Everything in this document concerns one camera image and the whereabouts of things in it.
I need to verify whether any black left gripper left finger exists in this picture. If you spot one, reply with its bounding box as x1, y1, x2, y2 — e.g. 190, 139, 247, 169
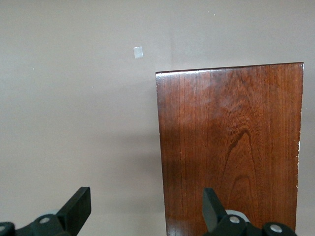
0, 186, 92, 236

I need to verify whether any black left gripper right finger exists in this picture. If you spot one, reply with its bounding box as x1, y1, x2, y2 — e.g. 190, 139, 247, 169
202, 188, 296, 236

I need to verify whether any dark brown wooden cabinet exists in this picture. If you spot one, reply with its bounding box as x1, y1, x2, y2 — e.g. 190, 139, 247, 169
155, 62, 304, 236

